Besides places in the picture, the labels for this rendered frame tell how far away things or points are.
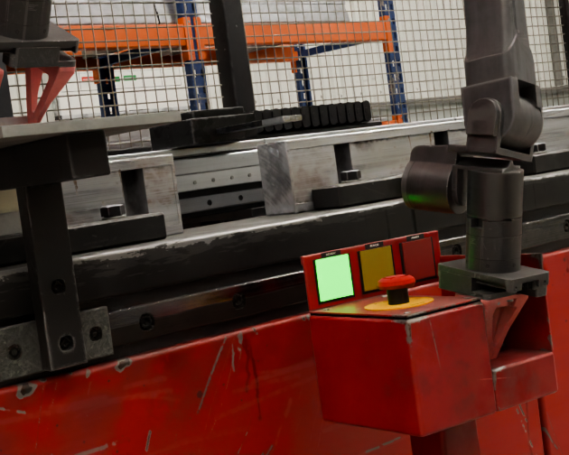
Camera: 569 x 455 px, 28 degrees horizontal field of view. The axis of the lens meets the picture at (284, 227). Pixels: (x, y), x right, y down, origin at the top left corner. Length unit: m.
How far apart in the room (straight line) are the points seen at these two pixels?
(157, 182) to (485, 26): 0.42
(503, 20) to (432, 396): 0.39
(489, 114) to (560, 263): 0.54
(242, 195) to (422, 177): 0.58
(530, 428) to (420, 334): 0.53
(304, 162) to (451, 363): 0.44
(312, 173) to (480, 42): 0.37
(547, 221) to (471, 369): 0.53
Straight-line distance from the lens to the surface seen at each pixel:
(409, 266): 1.30
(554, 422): 1.65
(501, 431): 1.56
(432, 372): 1.12
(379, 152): 1.57
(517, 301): 1.21
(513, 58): 1.18
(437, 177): 1.20
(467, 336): 1.15
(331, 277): 1.23
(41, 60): 1.11
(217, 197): 1.71
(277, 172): 1.47
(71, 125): 0.99
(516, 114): 1.16
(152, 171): 1.33
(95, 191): 1.28
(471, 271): 1.18
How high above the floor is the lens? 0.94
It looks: 3 degrees down
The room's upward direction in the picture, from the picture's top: 8 degrees counter-clockwise
